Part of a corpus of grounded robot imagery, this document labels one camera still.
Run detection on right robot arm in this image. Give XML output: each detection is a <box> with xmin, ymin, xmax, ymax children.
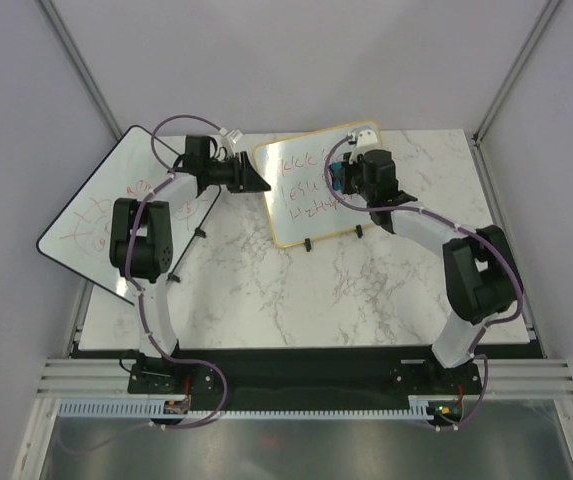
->
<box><xmin>325</xmin><ymin>149</ymin><xmax>524</xmax><ymax>394</ymax></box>

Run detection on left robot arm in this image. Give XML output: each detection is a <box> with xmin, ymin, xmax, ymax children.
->
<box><xmin>109</xmin><ymin>129</ymin><xmax>271</xmax><ymax>394</ymax></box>

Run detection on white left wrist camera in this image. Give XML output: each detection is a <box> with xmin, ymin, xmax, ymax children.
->
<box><xmin>219</xmin><ymin>128</ymin><xmax>243</xmax><ymax>151</ymax></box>

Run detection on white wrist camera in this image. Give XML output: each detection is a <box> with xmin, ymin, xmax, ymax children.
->
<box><xmin>219</xmin><ymin>128</ymin><xmax>243</xmax><ymax>151</ymax></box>
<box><xmin>348</xmin><ymin>127</ymin><xmax>381</xmax><ymax>151</ymax></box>

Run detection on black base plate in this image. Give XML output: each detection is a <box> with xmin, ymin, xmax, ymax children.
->
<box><xmin>126</xmin><ymin>343</ymin><xmax>484</xmax><ymax>417</ymax></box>

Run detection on yellow framed whiteboard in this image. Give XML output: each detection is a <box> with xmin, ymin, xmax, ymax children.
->
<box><xmin>253</xmin><ymin>119</ymin><xmax>381</xmax><ymax>248</ymax></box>

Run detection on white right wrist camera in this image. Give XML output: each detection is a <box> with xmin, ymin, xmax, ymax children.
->
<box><xmin>348</xmin><ymin>127</ymin><xmax>381</xmax><ymax>151</ymax></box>

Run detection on white slotted cable duct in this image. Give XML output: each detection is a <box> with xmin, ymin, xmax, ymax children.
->
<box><xmin>57</xmin><ymin>397</ymin><xmax>433</xmax><ymax>421</ymax></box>

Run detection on black board stand foot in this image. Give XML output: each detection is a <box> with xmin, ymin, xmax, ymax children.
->
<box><xmin>167</xmin><ymin>273</ymin><xmax>181</xmax><ymax>283</ymax></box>
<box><xmin>194</xmin><ymin>227</ymin><xmax>207</xmax><ymax>239</ymax></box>

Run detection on blue whiteboard eraser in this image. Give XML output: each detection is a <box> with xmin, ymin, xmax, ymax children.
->
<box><xmin>329</xmin><ymin>162</ymin><xmax>343</xmax><ymax>192</ymax></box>

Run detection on aluminium rail frame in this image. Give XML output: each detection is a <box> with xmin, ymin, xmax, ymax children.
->
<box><xmin>37</xmin><ymin>359</ymin><xmax>573</xmax><ymax>399</ymax></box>

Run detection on right aluminium corner post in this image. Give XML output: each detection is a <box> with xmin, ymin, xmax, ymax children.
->
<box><xmin>470</xmin><ymin>0</ymin><xmax>564</xmax><ymax>147</ymax></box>

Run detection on black framed whiteboard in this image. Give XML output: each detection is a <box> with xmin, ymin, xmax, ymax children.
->
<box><xmin>35</xmin><ymin>125</ymin><xmax>220</xmax><ymax>306</ymax></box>

